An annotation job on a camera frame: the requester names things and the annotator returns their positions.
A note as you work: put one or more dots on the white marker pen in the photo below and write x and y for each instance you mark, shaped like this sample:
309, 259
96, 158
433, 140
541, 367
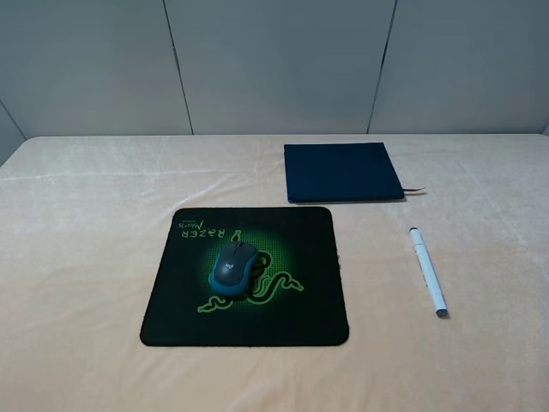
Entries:
429, 273

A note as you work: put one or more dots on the blue and grey computer mouse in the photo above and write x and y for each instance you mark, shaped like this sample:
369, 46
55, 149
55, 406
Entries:
232, 267

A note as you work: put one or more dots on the black green snake mouse pad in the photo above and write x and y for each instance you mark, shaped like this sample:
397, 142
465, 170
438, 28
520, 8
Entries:
294, 296

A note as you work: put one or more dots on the dark blue notebook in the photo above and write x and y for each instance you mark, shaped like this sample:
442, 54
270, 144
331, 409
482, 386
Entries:
341, 173

